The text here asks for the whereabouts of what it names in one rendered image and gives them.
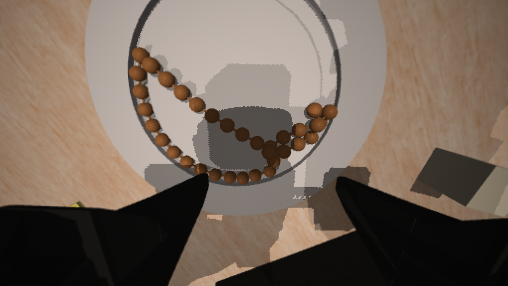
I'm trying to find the yellow flat bar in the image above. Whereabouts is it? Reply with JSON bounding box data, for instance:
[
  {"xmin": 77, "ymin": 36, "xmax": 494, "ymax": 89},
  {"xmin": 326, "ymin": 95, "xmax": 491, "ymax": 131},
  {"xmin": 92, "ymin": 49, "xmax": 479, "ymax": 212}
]
[{"xmin": 69, "ymin": 201, "xmax": 84, "ymax": 207}]

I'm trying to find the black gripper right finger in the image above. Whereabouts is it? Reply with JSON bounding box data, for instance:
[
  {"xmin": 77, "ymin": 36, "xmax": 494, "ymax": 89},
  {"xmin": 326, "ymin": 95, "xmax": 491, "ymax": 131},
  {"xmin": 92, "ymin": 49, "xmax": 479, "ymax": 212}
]
[{"xmin": 336, "ymin": 177, "xmax": 508, "ymax": 286}]

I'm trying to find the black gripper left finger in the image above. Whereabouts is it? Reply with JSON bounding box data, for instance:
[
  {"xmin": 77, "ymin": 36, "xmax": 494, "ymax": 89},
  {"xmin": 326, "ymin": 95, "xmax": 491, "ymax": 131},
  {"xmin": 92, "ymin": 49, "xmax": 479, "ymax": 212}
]
[{"xmin": 0, "ymin": 173, "xmax": 209, "ymax": 286}]

